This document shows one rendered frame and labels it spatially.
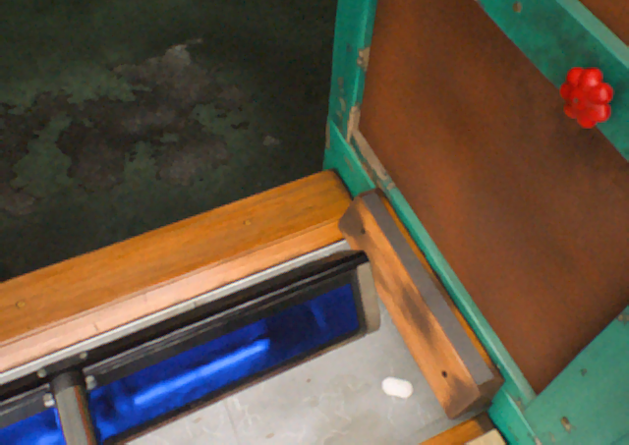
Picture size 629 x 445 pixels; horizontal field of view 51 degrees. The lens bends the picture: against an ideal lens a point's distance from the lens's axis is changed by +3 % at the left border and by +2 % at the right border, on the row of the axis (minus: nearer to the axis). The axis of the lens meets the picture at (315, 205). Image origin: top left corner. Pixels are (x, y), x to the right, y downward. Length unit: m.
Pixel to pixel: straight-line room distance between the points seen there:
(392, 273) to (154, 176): 1.27
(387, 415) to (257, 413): 0.16
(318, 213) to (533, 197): 0.42
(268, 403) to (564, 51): 0.56
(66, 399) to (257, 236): 0.51
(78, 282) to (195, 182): 1.06
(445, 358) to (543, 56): 0.39
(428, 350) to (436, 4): 0.40
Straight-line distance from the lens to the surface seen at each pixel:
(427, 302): 0.80
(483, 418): 0.87
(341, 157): 0.99
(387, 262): 0.84
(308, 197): 0.98
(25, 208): 2.02
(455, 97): 0.68
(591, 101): 0.49
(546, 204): 0.61
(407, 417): 0.87
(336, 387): 0.87
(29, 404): 0.51
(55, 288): 0.95
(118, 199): 1.97
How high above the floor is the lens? 1.56
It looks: 55 degrees down
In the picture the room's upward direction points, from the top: 5 degrees clockwise
